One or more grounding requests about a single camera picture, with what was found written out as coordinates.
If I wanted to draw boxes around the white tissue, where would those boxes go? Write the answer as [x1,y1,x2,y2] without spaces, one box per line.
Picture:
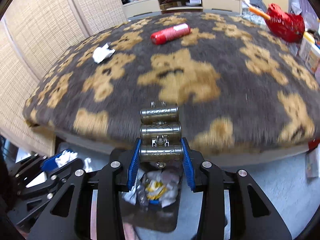
[92,43,116,64]

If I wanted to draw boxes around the floral cloth pile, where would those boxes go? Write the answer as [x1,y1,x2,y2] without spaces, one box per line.
[241,8,266,28]

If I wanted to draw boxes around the woven rattan folding screen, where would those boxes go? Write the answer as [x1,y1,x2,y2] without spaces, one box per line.
[1,0,126,156]

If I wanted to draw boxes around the beige tv cabinet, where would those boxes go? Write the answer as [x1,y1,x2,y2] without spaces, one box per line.
[124,0,242,18]

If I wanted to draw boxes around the bear pattern fleece blanket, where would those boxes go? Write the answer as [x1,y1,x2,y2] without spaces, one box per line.
[23,12,319,154]

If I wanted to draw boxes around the black trash bin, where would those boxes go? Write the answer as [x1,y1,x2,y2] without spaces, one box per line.
[120,161,183,232]

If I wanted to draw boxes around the red bag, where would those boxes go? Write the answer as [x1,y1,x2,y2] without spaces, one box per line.
[266,3,305,43]

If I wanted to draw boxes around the red snack packet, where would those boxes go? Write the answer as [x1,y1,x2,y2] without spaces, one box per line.
[150,23,191,45]

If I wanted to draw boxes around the metallic cylinder pack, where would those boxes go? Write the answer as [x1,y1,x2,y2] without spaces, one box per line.
[139,102,183,169]

